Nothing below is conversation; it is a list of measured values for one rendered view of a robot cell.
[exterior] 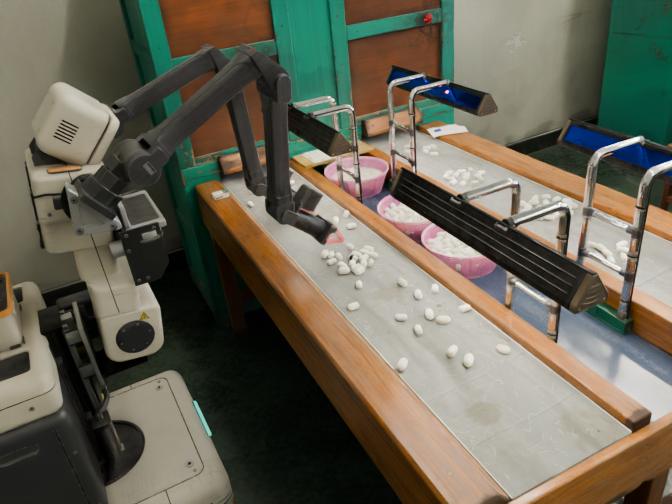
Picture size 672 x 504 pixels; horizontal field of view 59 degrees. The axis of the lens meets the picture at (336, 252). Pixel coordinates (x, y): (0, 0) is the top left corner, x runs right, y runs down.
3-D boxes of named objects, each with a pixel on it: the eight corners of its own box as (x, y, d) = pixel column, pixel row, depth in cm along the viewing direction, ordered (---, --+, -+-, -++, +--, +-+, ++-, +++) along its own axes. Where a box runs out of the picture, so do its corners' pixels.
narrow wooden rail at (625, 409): (625, 461, 121) (633, 422, 115) (289, 183, 265) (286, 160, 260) (644, 450, 122) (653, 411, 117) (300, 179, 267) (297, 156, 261)
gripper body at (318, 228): (322, 215, 181) (303, 206, 177) (336, 227, 173) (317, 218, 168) (311, 233, 182) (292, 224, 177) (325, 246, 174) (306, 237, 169)
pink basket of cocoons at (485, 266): (454, 294, 174) (454, 267, 169) (406, 257, 195) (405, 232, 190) (525, 267, 183) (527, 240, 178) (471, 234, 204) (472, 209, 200)
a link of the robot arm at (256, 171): (212, 66, 181) (224, 72, 173) (229, 61, 183) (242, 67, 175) (245, 190, 204) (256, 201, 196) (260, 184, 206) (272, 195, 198)
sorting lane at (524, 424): (512, 507, 107) (512, 499, 106) (223, 187, 252) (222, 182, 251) (631, 439, 117) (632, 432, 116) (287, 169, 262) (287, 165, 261)
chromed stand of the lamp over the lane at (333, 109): (322, 235, 215) (307, 115, 192) (300, 215, 231) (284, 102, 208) (368, 220, 221) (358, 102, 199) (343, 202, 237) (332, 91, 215)
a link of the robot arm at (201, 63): (213, 33, 177) (225, 38, 170) (234, 73, 186) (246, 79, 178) (83, 112, 169) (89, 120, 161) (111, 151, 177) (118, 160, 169)
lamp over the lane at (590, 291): (575, 316, 102) (579, 281, 98) (389, 196, 151) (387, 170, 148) (609, 301, 104) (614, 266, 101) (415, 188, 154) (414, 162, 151)
